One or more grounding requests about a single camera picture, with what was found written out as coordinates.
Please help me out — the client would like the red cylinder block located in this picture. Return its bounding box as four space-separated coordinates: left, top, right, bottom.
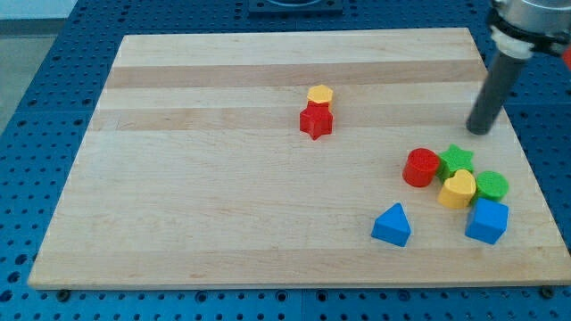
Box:
402 148 440 187

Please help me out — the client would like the green star block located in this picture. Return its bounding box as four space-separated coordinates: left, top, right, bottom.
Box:
436 144 474 183

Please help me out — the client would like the light wooden board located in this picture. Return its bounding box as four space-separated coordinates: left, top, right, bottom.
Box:
28 28 570 290

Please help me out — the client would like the blue triangle block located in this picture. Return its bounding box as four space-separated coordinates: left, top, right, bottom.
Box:
371 202 411 247

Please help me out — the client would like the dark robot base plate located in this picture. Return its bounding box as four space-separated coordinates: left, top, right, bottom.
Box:
247 0 343 14

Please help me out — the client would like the yellow hexagon block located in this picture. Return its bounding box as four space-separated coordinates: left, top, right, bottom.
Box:
307 85 334 103

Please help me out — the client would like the green cylinder block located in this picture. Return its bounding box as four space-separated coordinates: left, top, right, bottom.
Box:
471 171 509 203

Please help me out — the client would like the red star block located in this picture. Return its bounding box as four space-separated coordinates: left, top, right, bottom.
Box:
299 101 334 140

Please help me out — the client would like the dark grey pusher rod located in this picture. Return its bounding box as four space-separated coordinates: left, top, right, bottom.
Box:
466 51 527 136

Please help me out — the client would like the yellow heart block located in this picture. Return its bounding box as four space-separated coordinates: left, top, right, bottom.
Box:
437 169 476 210

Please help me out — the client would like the blue cube block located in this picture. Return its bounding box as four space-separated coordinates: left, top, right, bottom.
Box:
465 198 509 245

